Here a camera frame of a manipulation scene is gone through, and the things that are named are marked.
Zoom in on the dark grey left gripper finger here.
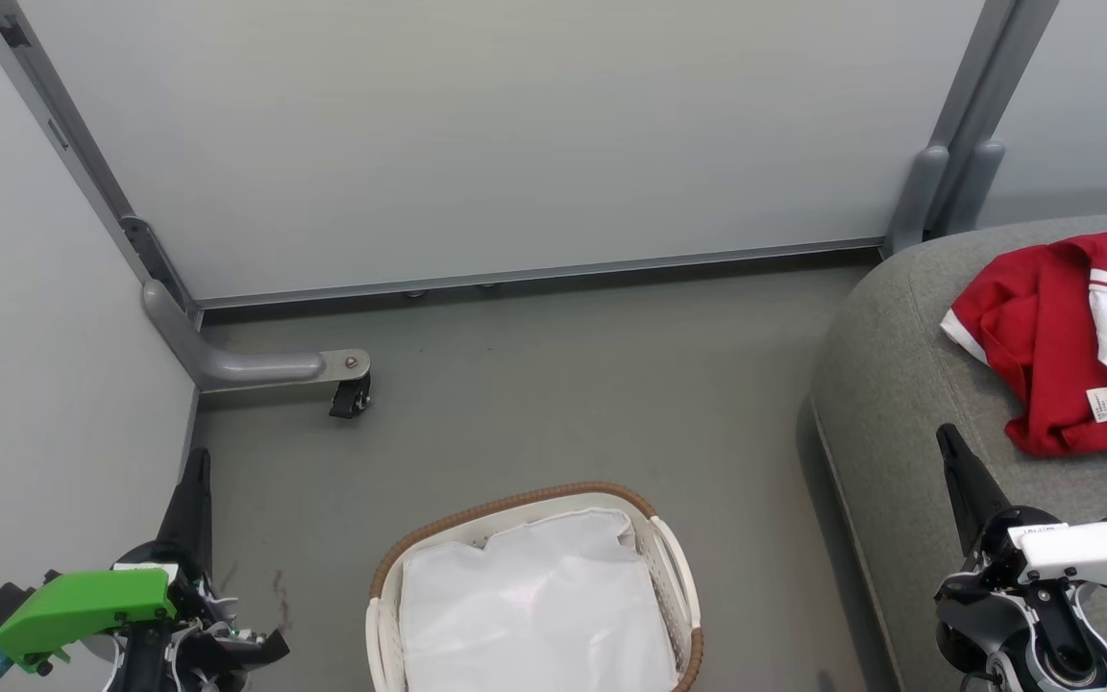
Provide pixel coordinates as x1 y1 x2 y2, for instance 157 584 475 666
156 448 214 581

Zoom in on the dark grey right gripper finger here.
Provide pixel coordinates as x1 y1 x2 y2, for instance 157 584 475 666
936 423 1012 557

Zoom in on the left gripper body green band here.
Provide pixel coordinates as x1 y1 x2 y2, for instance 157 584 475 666
0 543 291 692

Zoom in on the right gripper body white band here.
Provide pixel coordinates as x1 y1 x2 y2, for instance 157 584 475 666
933 507 1107 688

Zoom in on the red and white garment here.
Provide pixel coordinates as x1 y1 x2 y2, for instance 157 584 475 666
940 222 1107 458

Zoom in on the white laundry basket brown rim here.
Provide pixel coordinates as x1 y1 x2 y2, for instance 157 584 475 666
365 481 706 692

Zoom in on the grey fabric sofa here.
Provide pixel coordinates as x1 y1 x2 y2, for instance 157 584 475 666
806 213 1107 692

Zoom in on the grey partition foot with bolt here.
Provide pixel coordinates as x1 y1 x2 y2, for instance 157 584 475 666
140 279 372 393

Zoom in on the black caster wheel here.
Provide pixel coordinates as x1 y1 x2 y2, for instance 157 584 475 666
328 372 373 420

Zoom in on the grey partition post with feet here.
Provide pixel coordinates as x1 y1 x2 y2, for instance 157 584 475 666
883 0 1060 257

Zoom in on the grey partition corner post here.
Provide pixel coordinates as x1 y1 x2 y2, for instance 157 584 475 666
0 0 201 318

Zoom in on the grey partition bottom rail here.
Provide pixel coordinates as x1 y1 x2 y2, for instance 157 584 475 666
196 236 887 310

